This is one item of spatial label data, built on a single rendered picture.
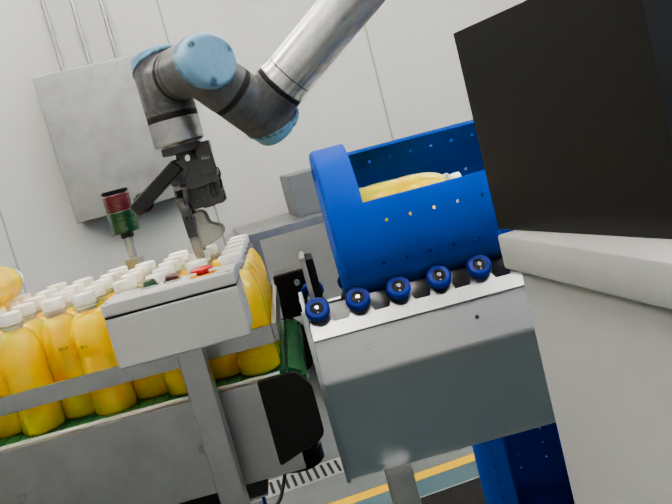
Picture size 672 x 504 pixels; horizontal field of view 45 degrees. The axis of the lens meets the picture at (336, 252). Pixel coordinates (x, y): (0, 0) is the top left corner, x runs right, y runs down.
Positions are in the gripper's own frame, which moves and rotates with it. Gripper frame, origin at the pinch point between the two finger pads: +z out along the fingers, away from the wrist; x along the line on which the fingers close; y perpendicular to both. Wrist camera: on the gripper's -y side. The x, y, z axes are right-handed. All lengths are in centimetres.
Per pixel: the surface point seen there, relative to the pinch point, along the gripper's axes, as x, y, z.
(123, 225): 38.3, -19.5, -7.6
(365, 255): -7.8, 28.4, 6.6
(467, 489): 80, 46, 95
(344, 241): -8.7, 25.5, 3.1
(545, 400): -3, 54, 42
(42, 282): 316, -130, 21
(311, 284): 0.5, 18.0, 10.4
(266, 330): -15.3, 9.0, 13.1
